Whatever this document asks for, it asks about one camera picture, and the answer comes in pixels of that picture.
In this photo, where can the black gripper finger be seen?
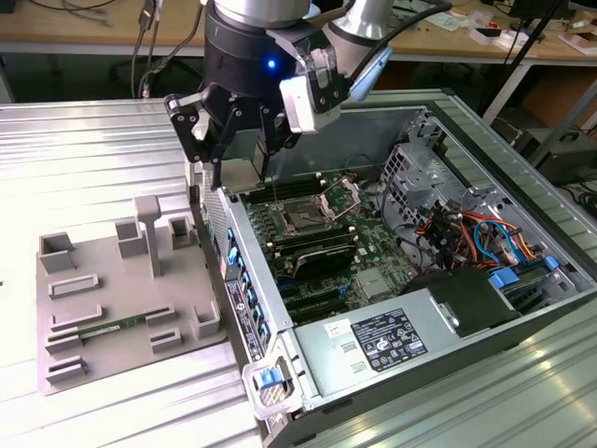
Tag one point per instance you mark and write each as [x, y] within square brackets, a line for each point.
[189, 135]
[265, 154]

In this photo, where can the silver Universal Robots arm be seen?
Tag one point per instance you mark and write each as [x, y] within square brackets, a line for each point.
[368, 18]

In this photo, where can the black RAM slot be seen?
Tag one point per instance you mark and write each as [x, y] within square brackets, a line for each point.
[322, 243]
[317, 234]
[298, 181]
[298, 190]

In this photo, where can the CPU socket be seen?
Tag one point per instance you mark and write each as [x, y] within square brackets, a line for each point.
[303, 215]

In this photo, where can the black expansion slot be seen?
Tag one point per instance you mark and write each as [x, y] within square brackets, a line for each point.
[317, 298]
[322, 310]

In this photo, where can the thin metal locking lever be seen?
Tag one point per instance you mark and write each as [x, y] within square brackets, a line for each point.
[276, 196]

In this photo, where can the open grey PC case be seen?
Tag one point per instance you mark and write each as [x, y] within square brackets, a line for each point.
[373, 135]

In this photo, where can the black expansion card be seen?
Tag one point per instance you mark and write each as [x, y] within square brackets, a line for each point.
[326, 261]

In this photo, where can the wooden desk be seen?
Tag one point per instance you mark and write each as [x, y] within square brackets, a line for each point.
[93, 32]

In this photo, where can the green motherboard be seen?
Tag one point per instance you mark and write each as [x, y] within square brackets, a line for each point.
[373, 247]

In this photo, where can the silver perforated drive cage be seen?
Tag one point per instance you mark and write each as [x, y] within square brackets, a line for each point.
[410, 182]

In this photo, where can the grey plastic parts rack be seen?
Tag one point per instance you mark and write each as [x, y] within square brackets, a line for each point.
[121, 289]

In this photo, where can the silver chipset heat sink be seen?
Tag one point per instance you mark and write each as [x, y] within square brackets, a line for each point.
[375, 284]

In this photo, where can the green RAM stick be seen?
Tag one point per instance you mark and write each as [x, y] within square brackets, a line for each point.
[116, 323]

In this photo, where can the white papers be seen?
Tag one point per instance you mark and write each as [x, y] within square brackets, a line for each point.
[448, 21]

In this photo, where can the silver power supply unit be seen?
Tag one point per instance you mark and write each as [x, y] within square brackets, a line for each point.
[317, 364]

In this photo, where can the blue case latch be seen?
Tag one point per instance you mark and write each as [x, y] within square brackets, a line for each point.
[269, 379]

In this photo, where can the black plastic fan shroud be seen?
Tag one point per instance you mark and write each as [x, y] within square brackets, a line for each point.
[466, 298]

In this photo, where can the white cardboard box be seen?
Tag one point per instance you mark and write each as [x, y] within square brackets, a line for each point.
[501, 39]

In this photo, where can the blue disk carrier latch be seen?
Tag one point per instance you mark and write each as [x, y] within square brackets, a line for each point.
[503, 278]

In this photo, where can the brown cardboard box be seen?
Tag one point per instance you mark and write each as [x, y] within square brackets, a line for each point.
[559, 102]

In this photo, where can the black computer tower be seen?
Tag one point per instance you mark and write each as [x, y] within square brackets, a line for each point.
[569, 158]

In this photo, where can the small blue plastic tab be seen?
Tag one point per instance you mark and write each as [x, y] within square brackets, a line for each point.
[550, 263]

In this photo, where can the pink and white box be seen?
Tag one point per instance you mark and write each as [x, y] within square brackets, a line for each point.
[583, 42]

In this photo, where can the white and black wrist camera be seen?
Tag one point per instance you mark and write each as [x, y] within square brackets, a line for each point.
[298, 105]

